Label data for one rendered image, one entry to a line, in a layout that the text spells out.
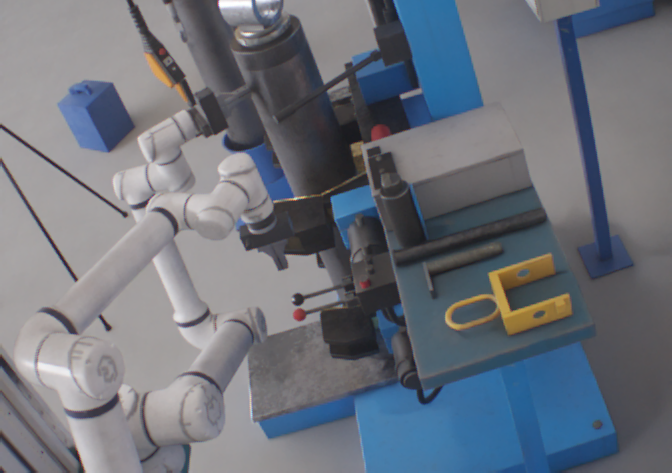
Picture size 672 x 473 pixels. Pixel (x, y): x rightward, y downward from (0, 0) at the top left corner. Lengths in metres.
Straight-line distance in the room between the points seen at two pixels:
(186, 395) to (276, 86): 0.90
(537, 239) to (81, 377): 1.16
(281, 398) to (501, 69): 2.31
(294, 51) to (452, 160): 0.56
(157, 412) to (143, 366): 1.68
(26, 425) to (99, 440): 0.56
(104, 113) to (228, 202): 3.45
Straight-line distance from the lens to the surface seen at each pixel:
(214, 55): 4.13
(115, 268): 2.11
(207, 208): 2.19
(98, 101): 5.57
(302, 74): 2.71
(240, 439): 3.63
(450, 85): 2.77
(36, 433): 2.47
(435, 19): 2.66
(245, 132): 4.33
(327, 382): 3.45
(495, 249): 2.32
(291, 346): 3.63
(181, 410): 2.42
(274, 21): 2.67
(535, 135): 4.48
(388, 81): 2.94
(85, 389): 1.82
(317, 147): 2.82
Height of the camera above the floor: 2.64
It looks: 38 degrees down
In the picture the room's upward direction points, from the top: 22 degrees counter-clockwise
